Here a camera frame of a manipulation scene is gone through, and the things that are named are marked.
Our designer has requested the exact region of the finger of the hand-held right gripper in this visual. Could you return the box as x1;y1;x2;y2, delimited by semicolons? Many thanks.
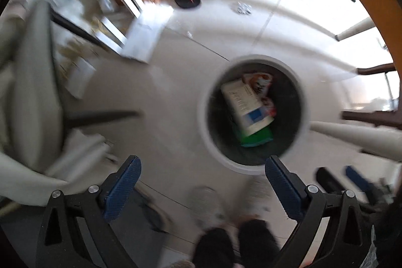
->
345;165;382;193
315;167;346;194

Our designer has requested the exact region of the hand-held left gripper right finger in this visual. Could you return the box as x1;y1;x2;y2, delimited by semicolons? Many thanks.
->
264;155;377;268

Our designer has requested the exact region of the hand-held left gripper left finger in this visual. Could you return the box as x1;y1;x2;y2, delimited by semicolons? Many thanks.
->
35;155;142;268

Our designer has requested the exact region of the white round trash bin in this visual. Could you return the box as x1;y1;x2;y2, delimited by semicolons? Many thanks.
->
197;55;311;175

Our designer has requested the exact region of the person's right forearm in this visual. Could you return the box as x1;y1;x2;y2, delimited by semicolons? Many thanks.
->
372;202;402;268

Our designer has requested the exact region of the grey fuzzy slipper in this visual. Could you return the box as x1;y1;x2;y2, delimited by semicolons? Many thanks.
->
190;186;227;228
246;178;272;216

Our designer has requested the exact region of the table with white legs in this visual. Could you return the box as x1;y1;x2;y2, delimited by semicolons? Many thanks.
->
311;16;402;161

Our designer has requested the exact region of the green packet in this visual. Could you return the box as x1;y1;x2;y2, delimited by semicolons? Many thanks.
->
232;125;273;148

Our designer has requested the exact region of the brown wooden chair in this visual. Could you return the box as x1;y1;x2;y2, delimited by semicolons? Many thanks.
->
342;62;402;130

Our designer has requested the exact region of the person's left leg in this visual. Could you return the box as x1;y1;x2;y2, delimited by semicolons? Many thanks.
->
192;227;237;268

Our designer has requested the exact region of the white box with blue label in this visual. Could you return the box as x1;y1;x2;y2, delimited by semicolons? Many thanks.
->
220;80;275;135

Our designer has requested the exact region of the orange snack packet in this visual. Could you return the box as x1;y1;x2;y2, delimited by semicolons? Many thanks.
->
242;72;277;118

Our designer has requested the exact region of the grey folding chair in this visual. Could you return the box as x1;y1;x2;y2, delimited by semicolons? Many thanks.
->
0;1;142;209

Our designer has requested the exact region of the white flat carton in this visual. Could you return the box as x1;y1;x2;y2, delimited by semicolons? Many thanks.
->
122;3;174;63

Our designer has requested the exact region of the crumpled silver wrapper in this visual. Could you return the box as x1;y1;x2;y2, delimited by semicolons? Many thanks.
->
232;2;253;16

